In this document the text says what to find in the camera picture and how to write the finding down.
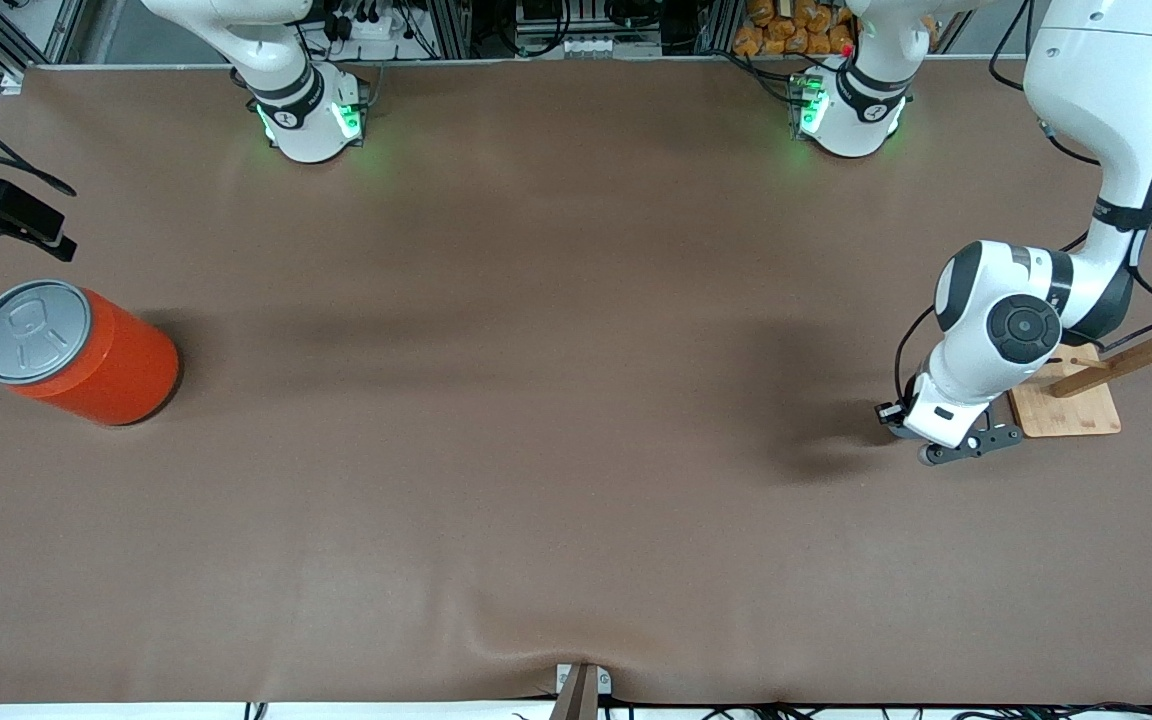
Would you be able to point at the wooden cup rack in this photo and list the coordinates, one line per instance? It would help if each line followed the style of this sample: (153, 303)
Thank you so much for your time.
(1076, 412)

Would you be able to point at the brown camera pole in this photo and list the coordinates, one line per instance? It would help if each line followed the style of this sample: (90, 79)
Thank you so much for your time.
(576, 700)

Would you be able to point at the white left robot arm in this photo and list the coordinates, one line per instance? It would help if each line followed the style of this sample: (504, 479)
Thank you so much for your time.
(1096, 80)

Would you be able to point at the aluminium frame profile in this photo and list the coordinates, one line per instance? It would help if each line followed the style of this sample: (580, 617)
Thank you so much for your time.
(66, 30)

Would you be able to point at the orange can with grey lid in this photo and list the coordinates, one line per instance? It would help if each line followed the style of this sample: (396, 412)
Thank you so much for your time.
(106, 365)

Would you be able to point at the brown table cloth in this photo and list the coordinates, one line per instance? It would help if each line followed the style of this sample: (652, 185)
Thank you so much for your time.
(576, 450)

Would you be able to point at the orange snack bags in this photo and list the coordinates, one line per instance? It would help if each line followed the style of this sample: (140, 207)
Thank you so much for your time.
(786, 25)

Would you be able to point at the white power strip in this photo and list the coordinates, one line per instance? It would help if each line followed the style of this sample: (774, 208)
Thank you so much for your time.
(376, 28)

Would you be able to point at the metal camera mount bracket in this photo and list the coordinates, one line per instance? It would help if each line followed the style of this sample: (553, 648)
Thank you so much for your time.
(604, 682)

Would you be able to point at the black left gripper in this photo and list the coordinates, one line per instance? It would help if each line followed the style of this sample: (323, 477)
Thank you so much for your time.
(893, 411)

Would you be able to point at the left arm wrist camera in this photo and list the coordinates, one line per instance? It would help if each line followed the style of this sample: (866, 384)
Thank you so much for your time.
(976, 445)

